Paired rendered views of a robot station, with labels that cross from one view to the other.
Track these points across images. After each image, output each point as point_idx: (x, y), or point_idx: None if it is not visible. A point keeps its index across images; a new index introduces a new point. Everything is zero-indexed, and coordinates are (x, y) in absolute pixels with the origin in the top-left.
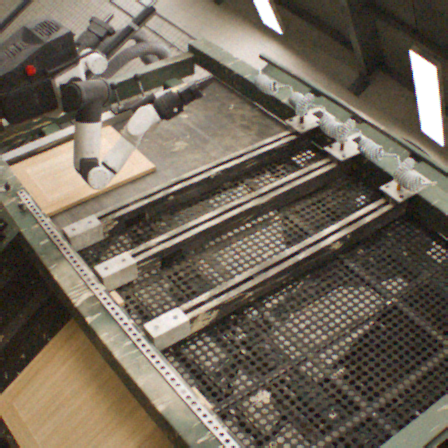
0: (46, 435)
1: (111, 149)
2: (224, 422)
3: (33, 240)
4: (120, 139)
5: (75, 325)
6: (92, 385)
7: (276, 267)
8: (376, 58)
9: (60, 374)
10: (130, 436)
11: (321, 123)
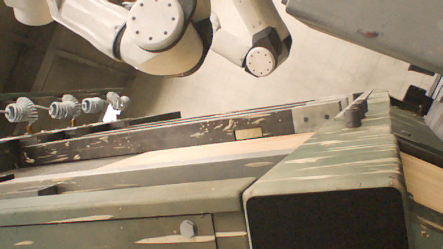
0: None
1: (237, 37)
2: None
3: (382, 105)
4: (223, 30)
5: None
6: (412, 184)
7: (238, 110)
8: None
9: (439, 205)
10: (409, 170)
11: (61, 107)
